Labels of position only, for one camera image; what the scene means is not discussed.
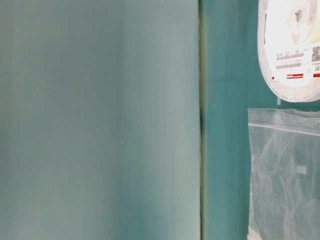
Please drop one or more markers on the clear zip bag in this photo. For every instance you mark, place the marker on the clear zip bag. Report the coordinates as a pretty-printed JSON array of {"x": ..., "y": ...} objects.
[{"x": 284, "y": 204}]

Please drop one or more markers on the white component reel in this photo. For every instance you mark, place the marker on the white component reel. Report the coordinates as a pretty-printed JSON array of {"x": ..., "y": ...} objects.
[{"x": 288, "y": 42}]

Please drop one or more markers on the teal table mat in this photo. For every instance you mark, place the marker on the teal table mat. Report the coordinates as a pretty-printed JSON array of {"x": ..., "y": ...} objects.
[{"x": 128, "y": 119}]

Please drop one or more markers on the small clear tape piece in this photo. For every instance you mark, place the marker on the small clear tape piece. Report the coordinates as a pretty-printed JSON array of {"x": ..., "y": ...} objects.
[{"x": 301, "y": 169}]

